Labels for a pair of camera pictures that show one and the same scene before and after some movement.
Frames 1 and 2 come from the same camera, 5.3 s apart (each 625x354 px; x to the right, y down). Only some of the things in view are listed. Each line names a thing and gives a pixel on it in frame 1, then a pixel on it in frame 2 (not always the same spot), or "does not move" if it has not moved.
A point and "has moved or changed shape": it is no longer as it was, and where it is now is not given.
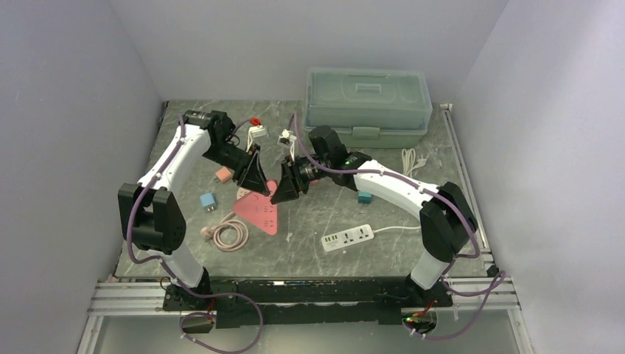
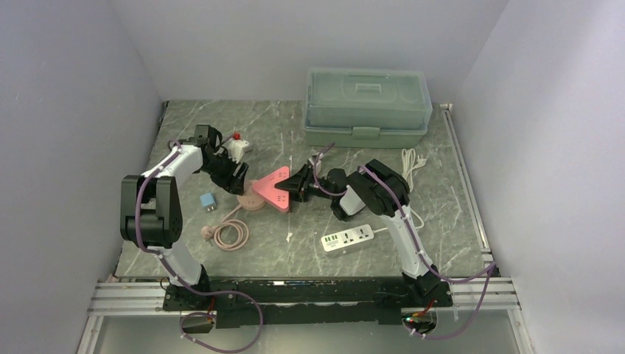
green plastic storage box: [368, 108] does not move
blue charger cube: [209, 201] does not move
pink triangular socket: [258, 208] has moved or changed shape
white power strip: [360, 234] does not move
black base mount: [259, 302] does not move
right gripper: [291, 181] -> [298, 185]
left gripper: [249, 172] -> [233, 184]
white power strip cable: [409, 162] does not move
